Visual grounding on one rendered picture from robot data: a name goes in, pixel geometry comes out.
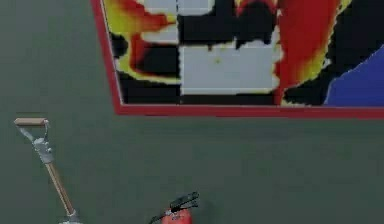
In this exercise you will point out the red framed abstract painting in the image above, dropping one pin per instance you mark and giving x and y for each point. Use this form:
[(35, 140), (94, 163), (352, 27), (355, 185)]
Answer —
[(230, 66)]

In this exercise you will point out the red fire extinguisher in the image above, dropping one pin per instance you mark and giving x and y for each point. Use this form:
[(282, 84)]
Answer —
[(180, 213)]

